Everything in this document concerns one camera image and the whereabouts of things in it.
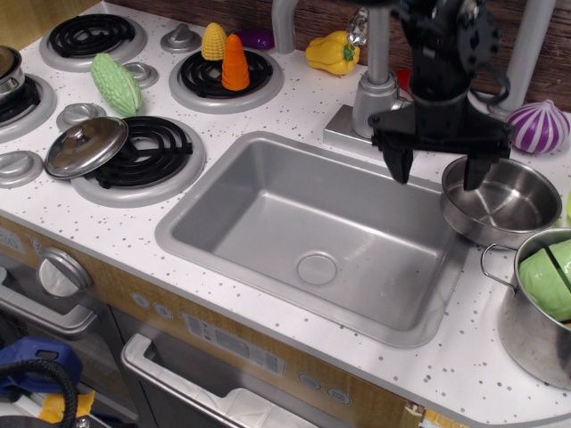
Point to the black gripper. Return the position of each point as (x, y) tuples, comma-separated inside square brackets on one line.
[(458, 128)]

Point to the small steel pan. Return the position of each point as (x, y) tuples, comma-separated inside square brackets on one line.
[(513, 203)]

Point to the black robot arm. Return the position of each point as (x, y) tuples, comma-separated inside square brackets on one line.
[(450, 42)]

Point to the grey toy sink basin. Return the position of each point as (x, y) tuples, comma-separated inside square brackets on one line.
[(333, 235)]

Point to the silver toy faucet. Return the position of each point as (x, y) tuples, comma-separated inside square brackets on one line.
[(378, 89)]

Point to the red toy pepper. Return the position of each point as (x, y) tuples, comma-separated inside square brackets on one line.
[(403, 77)]

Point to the purple striped toy onion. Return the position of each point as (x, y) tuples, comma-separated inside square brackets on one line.
[(539, 128)]

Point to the yellow toy bell pepper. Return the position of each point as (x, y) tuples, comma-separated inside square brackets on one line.
[(333, 53)]

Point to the green toy cabbage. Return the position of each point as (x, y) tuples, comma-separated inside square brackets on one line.
[(545, 276)]

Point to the grey support pole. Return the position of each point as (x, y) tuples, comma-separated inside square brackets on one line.
[(531, 33)]

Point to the tall steel pot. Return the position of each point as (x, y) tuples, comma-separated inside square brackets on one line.
[(536, 341)]

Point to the orange toy carrot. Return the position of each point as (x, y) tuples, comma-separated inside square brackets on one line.
[(235, 64)]

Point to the purple toy eggplant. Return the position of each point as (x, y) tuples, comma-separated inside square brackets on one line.
[(260, 39)]

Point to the yellow toy corn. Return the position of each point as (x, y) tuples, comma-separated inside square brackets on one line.
[(214, 42)]

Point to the back right black burner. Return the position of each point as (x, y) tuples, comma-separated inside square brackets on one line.
[(212, 87)]

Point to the black burner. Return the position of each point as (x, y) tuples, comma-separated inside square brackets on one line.
[(72, 45), (160, 159), (212, 87), (28, 110)]

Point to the front right black burner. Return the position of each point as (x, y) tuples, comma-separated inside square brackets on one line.
[(160, 159)]

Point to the grey stove knob back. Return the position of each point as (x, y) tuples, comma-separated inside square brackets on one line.
[(181, 40)]

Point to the grey stove knob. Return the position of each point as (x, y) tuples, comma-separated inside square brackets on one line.
[(181, 40), (145, 75), (75, 113), (19, 168)]

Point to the grey stove knob middle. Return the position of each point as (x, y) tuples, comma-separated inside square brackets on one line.
[(145, 75)]

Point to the green toy bitter gourd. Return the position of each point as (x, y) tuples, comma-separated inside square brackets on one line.
[(116, 84)]

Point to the steel pot lid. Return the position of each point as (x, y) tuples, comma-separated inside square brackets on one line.
[(85, 147)]

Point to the grey stove knob left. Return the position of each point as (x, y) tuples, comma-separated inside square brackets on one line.
[(75, 113)]

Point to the back left black burner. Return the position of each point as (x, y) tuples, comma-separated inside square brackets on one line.
[(72, 45)]

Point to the silver oven dial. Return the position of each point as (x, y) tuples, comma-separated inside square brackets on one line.
[(60, 275)]

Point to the front left black burner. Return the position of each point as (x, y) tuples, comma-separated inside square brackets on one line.
[(28, 110)]

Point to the grey stove knob front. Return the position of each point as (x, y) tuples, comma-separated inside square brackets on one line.
[(19, 168)]

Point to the steel pot on left burner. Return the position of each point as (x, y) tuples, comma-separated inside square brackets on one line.
[(12, 76)]

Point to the blue clamp tool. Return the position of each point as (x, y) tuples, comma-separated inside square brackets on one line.
[(36, 364)]

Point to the silver oven door handle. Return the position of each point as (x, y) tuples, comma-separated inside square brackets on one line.
[(240, 408)]

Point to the silver left oven handle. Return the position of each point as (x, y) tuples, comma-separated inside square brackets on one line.
[(75, 322)]

